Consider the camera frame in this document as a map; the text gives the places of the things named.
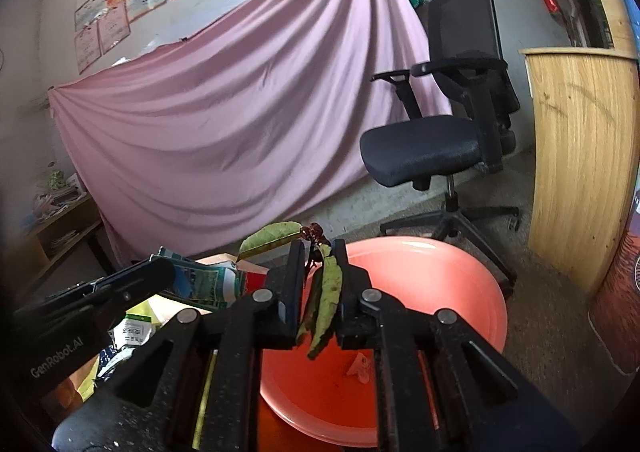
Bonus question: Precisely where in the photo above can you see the blue white wrapper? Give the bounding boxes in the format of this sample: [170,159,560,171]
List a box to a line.
[96,345,134,382]

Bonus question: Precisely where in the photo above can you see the pink plastic basin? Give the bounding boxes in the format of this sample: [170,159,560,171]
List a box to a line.
[260,236,508,449]

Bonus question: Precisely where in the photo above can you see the black office chair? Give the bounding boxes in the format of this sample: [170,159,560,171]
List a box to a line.
[359,0,521,297]

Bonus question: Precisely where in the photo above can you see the pink hanging cloth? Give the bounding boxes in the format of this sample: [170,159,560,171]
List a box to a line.
[49,0,430,264]

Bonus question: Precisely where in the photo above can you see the trash pieces in basin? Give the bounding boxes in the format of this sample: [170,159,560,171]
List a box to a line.
[346,352,371,385]

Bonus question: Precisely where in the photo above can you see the blue green snack wrapper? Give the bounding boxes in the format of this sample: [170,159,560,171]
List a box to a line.
[149,247,246,311]

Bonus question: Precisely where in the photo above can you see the wooden cabinet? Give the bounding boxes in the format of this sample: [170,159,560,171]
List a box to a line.
[518,0,640,295]

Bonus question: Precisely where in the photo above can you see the white green paper trash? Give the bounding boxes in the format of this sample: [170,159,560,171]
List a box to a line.
[112,312,160,350]

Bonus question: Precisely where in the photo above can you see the wooden wall shelf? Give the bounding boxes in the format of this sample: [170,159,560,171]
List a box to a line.
[4,194,113,302]

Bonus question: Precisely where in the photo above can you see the dried green leaf twig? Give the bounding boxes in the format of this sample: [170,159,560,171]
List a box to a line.
[238,221,344,360]

